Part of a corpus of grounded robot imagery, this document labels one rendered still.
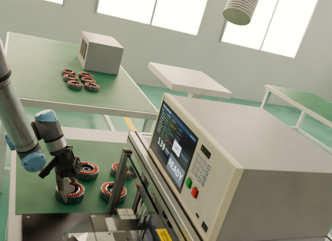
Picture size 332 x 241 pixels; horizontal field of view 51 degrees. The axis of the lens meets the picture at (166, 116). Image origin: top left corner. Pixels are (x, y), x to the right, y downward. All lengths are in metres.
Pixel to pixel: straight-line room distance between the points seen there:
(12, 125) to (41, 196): 0.42
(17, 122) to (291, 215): 0.82
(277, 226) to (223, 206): 0.20
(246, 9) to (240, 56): 4.64
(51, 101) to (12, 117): 1.25
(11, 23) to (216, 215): 4.89
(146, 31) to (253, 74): 2.33
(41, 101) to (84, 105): 0.27
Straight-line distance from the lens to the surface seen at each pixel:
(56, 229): 1.31
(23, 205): 1.43
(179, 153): 0.96
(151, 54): 5.85
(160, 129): 1.09
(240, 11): 1.99
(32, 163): 1.23
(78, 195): 1.46
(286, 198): 0.90
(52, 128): 1.36
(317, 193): 0.96
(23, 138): 1.19
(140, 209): 1.19
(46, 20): 5.43
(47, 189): 1.52
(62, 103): 2.39
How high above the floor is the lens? 1.62
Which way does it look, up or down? 20 degrees down
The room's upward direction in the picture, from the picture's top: 16 degrees clockwise
